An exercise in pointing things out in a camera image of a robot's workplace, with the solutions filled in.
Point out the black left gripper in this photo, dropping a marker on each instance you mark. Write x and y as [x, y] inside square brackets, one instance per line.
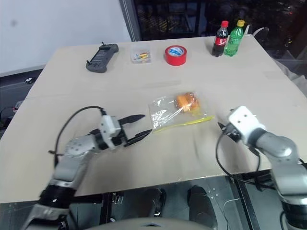
[120, 139]

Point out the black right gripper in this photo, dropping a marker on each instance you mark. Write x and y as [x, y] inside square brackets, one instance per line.
[232, 132]

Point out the clear yellow-zip plastic bag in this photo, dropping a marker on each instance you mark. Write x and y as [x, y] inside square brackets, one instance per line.
[163, 115]

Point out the orange bread with pale stripe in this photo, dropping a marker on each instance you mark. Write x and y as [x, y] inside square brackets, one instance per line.
[194, 100]

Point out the dark glazed orange bread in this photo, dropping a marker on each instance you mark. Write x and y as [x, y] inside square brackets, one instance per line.
[182, 101]

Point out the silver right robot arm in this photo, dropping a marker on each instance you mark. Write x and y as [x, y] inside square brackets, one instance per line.
[275, 143]

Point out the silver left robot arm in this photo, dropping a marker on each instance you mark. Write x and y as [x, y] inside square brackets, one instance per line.
[76, 148]

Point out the clear box of small parts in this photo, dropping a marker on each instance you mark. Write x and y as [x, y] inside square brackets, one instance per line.
[141, 55]

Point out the dark rounded shape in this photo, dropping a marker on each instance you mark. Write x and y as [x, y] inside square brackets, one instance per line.
[154, 201]
[200, 203]

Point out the grey handheld remote controller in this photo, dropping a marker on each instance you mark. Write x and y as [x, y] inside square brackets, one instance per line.
[102, 57]

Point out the red tape roll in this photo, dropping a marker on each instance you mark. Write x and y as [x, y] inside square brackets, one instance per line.
[175, 57]

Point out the cola bottle with red cap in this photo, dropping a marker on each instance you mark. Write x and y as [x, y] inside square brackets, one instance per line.
[219, 42]

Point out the green bottle with yellow cap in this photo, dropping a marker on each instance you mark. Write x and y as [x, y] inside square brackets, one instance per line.
[233, 42]

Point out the grey rounded robot torso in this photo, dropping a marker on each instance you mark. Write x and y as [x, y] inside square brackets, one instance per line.
[156, 226]

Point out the small black and white object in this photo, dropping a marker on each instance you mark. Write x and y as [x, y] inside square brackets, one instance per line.
[29, 80]

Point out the red and grey floor device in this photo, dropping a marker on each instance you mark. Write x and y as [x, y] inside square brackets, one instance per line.
[18, 105]

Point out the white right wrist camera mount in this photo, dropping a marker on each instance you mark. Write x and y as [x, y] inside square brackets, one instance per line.
[242, 119]

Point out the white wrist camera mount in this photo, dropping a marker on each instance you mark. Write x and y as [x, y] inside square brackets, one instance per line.
[242, 119]
[109, 125]

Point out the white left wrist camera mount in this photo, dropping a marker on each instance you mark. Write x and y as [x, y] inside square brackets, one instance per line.
[109, 125]

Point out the black table frame leg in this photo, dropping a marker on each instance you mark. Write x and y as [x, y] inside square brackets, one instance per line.
[244, 203]

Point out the white curved chair frame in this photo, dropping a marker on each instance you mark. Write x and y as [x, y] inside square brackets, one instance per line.
[257, 30]

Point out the grey window frame post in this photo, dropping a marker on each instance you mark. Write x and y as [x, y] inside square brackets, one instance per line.
[130, 19]

